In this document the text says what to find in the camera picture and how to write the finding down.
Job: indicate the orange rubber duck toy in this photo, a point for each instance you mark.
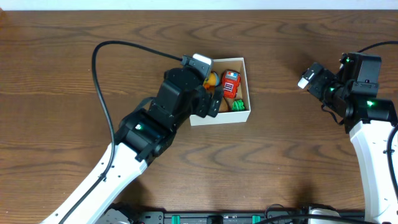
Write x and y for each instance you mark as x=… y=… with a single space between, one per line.
x=211 y=82

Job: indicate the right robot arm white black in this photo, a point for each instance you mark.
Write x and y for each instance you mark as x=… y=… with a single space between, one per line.
x=370 y=122

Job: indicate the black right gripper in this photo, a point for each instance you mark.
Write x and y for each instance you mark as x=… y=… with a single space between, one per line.
x=319 y=79

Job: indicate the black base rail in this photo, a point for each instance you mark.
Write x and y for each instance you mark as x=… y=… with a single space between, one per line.
x=121 y=213

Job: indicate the red toy car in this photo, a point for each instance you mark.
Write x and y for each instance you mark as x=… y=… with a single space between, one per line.
x=230 y=83

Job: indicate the white cardboard box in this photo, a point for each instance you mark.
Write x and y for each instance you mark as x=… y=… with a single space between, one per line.
x=219 y=66

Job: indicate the brown plush toy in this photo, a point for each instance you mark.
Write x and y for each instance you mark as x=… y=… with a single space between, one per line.
x=226 y=105

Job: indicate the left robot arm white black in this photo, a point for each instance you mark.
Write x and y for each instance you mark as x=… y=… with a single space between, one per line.
x=142 y=136

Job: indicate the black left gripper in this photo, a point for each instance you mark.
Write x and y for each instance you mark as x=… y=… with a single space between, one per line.
x=205 y=101

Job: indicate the green lattice plastic ball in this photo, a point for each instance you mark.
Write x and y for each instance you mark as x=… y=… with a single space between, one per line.
x=238 y=105

